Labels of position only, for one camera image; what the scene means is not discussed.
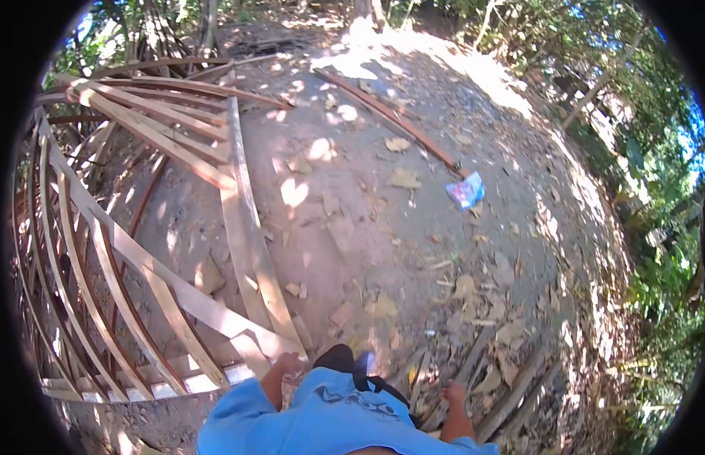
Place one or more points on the person's left hand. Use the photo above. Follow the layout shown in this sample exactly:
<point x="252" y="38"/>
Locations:
<point x="285" y="364"/>

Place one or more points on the person's right hand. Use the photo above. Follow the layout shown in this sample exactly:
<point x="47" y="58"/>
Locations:
<point x="454" y="392"/>

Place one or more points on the person's left fingers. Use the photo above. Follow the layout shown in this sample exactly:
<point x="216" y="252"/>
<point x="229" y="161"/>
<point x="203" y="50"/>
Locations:
<point x="296" y="361"/>

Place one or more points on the person's right fingers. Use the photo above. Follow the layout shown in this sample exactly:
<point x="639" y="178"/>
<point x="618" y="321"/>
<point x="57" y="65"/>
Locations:
<point x="449" y="385"/>

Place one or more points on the person's legs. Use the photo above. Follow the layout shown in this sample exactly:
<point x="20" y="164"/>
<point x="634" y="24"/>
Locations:
<point x="336" y="358"/>

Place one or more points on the weathered grey wooden planks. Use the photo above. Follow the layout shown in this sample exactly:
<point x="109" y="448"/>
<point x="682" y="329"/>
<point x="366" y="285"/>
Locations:
<point x="500" y="392"/>

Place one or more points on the person's body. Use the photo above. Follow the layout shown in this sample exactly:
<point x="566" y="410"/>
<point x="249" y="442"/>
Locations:
<point x="324" y="421"/>

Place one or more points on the small wooden block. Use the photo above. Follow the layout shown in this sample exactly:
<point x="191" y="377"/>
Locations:
<point x="295" y="290"/>

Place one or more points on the long pale wooden plank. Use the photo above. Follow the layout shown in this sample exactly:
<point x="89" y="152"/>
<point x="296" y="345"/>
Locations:
<point x="255" y="244"/>

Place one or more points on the grey concrete slab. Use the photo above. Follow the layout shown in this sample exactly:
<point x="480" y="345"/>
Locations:
<point x="153" y="418"/>

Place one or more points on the blue plastic packet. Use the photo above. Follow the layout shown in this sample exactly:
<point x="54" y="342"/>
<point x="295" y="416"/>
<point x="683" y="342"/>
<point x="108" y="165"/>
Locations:
<point x="466" y="191"/>

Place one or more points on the long reddish wooden strip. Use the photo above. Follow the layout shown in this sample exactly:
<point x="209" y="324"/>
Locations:
<point x="395" y="119"/>

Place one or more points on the pile of wooden planks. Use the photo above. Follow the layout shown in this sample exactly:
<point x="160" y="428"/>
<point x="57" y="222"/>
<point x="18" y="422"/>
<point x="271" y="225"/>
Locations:
<point x="159" y="122"/>

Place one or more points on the wooden slat frame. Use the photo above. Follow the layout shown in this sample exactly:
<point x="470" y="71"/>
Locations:
<point x="102" y="273"/>

